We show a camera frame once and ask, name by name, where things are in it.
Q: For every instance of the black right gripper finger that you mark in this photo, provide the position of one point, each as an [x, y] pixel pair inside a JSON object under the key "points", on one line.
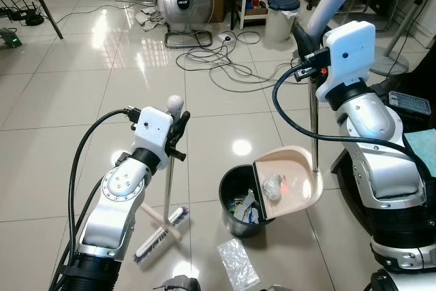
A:
{"points": [[304, 40]]}

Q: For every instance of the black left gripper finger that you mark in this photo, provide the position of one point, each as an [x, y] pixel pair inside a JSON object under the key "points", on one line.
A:
{"points": [[183, 124]]}

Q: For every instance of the wooden broom with white knob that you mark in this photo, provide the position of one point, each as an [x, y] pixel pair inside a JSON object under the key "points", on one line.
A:
{"points": [[163, 226]]}

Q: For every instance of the clear plastic wrapper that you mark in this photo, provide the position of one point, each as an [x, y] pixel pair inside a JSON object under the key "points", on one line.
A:
{"points": [[274, 187]]}

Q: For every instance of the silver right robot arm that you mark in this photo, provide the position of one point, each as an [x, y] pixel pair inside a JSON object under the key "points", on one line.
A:
{"points": [[388, 168]]}

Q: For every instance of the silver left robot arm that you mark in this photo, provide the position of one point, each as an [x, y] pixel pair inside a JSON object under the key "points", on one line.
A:
{"points": [[116, 202]]}

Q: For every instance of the grey round floor fan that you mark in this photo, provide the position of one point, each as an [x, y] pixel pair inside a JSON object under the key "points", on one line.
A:
{"points": [[184, 1]]}

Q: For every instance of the grey standing fan base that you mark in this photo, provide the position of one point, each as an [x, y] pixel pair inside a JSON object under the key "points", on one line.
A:
{"points": [[388, 65]]}

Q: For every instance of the black round trash bin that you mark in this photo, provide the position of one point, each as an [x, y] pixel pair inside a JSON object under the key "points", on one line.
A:
{"points": [[231, 189]]}

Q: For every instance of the white power strip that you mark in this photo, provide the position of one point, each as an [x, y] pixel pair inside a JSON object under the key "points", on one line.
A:
{"points": [[226, 35]]}

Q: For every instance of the blue white rubbish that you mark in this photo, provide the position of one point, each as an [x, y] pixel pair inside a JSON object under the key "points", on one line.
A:
{"points": [[246, 209]]}

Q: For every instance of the dark grey calculator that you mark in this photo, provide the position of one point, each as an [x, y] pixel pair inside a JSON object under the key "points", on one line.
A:
{"points": [[410, 103]]}

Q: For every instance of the crumpled pale rag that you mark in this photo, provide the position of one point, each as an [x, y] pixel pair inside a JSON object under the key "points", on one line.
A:
{"points": [[151, 18]]}

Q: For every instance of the flat clear plastic bag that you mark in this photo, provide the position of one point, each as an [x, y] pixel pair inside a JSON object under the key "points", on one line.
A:
{"points": [[238, 264]]}

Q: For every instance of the grey left robot leg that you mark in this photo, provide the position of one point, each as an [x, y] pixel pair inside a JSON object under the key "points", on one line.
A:
{"points": [[177, 284]]}

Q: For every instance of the grey robot leg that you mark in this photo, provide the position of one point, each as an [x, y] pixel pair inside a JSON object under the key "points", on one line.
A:
{"points": [[276, 288], [177, 284]]}

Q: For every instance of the teal cleaning cloth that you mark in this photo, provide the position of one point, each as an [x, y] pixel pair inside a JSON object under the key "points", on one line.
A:
{"points": [[424, 151]]}

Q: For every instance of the grey right robot leg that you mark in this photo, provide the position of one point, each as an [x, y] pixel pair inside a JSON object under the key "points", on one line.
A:
{"points": [[276, 288]]}

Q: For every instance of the black slanted stand leg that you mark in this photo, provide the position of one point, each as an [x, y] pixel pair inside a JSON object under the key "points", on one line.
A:
{"points": [[42, 1]]}

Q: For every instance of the grey device with green light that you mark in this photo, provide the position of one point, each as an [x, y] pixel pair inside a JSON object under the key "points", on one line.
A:
{"points": [[9, 39]]}

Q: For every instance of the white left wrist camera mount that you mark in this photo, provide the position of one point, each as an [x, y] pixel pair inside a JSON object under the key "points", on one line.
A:
{"points": [[151, 131]]}

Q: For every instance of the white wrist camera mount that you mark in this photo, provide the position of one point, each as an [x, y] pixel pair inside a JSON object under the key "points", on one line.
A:
{"points": [[151, 131], [351, 52]]}

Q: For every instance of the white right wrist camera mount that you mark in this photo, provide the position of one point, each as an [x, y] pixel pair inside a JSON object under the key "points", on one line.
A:
{"points": [[351, 52]]}

